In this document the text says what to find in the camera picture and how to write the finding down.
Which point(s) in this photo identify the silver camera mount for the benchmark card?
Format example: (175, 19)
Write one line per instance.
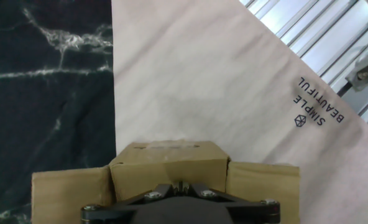
(365, 73)

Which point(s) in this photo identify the marble pink black tablecloth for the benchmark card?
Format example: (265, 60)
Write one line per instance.
(202, 77)

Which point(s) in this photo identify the brown cardboard box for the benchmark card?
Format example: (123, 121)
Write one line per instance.
(165, 168)

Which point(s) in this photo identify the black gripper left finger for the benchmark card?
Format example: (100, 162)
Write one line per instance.
(109, 214)

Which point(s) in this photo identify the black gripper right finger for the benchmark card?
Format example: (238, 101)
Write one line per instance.
(258, 214)

